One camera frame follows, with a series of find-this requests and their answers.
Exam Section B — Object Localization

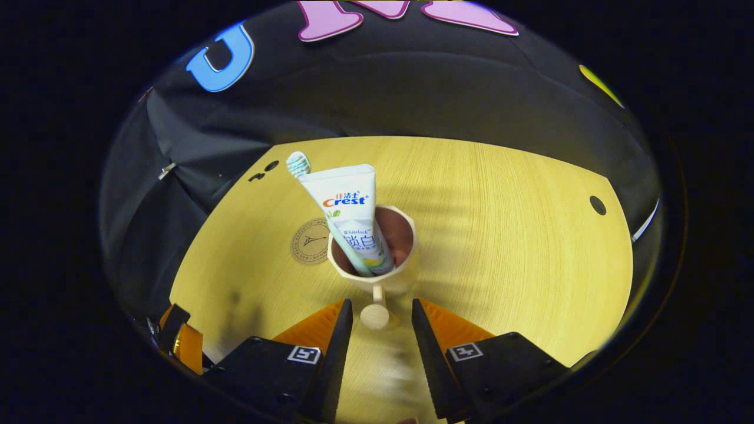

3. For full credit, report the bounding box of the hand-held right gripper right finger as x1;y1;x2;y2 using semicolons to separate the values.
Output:
411;298;570;424

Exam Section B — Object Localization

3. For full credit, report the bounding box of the white toothpaste tube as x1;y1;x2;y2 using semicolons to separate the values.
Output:
299;164;396;277

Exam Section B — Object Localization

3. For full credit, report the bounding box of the round brown coaster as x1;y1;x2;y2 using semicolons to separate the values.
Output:
290;218;332;266

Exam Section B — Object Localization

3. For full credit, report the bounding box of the light blue toothbrush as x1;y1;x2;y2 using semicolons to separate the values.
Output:
286;151;375;278

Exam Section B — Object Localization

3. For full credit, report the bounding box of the wooden desktop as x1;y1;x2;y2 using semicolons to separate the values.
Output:
170;137;634;424

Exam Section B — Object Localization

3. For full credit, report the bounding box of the black backdrop cloth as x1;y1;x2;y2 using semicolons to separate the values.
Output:
100;0;662;322

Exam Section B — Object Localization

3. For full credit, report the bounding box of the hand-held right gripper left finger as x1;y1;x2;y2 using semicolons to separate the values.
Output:
202;298;355;424

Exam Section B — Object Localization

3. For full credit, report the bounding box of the beige cup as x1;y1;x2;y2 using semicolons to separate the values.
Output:
327;204;420;330

